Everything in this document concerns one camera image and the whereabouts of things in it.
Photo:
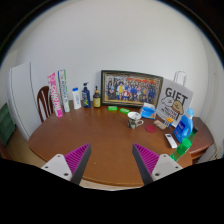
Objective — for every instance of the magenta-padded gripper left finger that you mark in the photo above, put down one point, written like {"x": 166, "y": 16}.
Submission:
{"x": 63, "y": 166}

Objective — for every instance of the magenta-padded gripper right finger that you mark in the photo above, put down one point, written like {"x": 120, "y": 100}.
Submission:
{"x": 160, "y": 166}

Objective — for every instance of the white remote control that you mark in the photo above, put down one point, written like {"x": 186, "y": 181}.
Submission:
{"x": 171, "y": 141}

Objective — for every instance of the flat round red coaster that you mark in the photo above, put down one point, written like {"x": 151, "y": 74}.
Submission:
{"x": 151, "y": 128}

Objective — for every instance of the blue detergent bottle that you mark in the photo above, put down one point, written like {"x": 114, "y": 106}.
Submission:
{"x": 183, "y": 128}

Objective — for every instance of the puzzle cube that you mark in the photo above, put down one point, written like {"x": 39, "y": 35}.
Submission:
{"x": 169, "y": 122}

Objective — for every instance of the white patterned mug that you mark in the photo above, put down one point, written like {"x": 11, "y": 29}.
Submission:
{"x": 133, "y": 120}

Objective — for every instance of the blue tissue pack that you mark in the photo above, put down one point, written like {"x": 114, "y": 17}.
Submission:
{"x": 148, "y": 111}

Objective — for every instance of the white radiator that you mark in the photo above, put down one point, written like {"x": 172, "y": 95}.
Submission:
{"x": 218, "y": 152}

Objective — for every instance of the small green packet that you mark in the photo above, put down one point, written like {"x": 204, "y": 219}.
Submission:
{"x": 124, "y": 110}
{"x": 112, "y": 108}

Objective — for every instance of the brown wooden chair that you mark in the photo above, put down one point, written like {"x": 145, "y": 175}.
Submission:
{"x": 43, "y": 103}

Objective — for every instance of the white tube bottle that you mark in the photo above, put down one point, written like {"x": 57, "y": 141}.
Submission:
{"x": 76, "y": 99}

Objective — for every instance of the white paper gift bag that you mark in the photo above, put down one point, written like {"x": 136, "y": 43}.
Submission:
{"x": 175, "y": 98}

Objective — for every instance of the tall pink and white box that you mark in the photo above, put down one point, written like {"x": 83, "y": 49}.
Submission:
{"x": 55, "y": 95}

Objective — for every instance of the dark green box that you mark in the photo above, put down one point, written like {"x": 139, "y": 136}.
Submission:
{"x": 6, "y": 123}

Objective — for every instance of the dark blue pump bottle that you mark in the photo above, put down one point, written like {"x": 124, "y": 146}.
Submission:
{"x": 86, "y": 98}

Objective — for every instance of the amber pump bottle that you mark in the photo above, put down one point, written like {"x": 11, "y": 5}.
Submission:
{"x": 97, "y": 99}

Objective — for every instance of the tall green and white box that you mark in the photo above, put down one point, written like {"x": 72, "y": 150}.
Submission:
{"x": 64, "y": 90}

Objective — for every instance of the framed group photo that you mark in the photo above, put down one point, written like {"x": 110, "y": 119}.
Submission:
{"x": 131, "y": 88}

